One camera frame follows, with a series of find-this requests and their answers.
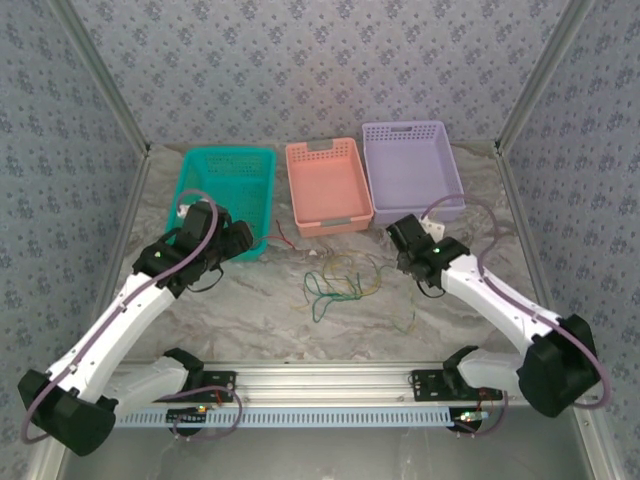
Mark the red cable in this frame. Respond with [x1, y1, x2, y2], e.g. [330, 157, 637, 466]
[252, 218, 297, 250]

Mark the yellow-green striped cable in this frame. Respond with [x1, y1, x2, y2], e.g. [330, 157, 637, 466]
[389, 279, 417, 335]
[292, 252, 396, 309]
[322, 254, 386, 296]

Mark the teal plastic basket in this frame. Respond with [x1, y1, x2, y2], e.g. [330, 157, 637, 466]
[164, 146, 278, 264]

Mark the lilac plastic basket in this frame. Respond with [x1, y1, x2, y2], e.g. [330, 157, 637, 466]
[361, 120, 467, 226]

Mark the pink plastic basket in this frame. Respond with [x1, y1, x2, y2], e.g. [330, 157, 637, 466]
[284, 137, 375, 239]

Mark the small circuit board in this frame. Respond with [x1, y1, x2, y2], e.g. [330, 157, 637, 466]
[167, 407, 210, 427]
[452, 409, 490, 432]

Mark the grey metal shelf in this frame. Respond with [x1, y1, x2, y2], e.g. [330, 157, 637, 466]
[49, 404, 601, 480]

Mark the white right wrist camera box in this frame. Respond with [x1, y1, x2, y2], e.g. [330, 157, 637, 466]
[419, 215, 447, 242]

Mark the purple sheathed cable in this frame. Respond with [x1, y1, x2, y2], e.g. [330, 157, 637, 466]
[22, 188, 221, 446]
[457, 389, 510, 437]
[422, 193, 612, 407]
[159, 385, 244, 442]

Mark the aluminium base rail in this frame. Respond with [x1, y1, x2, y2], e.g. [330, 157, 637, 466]
[117, 360, 506, 404]

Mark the light blue slotted duct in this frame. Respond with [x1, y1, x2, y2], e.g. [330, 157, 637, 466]
[114, 407, 462, 431]

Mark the aluminium frame profile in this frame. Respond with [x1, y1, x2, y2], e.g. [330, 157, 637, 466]
[493, 0, 619, 480]

